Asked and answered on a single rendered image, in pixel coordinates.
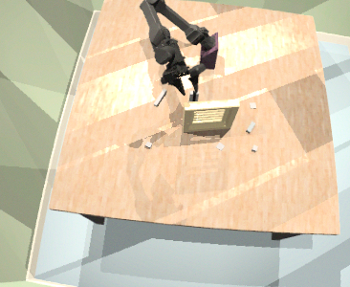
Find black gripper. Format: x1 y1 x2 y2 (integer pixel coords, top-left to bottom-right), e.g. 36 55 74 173
161 55 206 96

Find grey rectangular bar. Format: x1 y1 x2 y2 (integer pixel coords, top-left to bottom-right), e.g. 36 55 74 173
153 89 166 106

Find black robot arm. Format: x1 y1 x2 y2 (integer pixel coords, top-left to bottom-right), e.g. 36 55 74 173
139 0 215 82

